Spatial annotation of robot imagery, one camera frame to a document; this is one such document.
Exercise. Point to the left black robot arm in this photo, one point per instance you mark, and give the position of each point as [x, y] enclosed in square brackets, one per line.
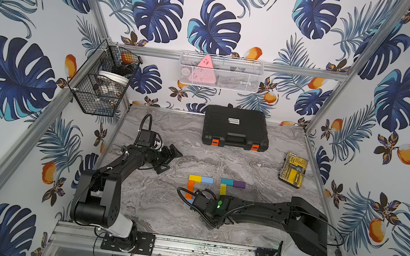
[97, 199]

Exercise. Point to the teal block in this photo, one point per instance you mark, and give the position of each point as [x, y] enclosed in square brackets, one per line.
[228, 182]

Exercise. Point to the aluminium front rail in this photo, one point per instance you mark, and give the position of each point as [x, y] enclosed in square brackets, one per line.
[69, 235]

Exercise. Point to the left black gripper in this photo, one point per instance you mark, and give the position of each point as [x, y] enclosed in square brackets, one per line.
[164, 156]

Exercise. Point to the white coil in basket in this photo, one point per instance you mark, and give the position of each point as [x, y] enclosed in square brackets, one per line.
[114, 77]

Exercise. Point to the purple block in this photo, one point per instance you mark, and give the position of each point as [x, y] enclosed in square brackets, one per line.
[239, 184]

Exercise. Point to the black wire basket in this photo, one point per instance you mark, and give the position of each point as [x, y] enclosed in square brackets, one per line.
[97, 95]

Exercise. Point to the yellow screwdriver bit set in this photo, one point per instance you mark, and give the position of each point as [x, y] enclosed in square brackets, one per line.
[293, 170]

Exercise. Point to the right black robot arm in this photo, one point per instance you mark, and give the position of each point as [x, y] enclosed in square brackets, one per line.
[306, 227]

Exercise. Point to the orange block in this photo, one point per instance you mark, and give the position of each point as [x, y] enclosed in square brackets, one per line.
[190, 189]

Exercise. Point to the small yellow block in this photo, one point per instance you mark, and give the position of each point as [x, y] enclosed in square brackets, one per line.
[195, 178]

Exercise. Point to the black plastic tool case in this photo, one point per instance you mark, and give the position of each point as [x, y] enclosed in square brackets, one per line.
[241, 128]

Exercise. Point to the clear mesh wall shelf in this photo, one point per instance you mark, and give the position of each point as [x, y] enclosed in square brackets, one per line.
[241, 75]

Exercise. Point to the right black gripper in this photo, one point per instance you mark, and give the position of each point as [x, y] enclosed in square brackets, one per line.
[206, 223]

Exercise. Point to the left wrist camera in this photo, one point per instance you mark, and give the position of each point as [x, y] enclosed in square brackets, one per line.
[149, 139]

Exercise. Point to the long yellow block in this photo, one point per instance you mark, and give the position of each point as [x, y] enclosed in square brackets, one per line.
[223, 189]

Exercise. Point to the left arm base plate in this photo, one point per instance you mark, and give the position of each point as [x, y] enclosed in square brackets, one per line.
[128, 241]

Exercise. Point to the pink triangle object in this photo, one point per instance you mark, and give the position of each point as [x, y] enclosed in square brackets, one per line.
[204, 72]

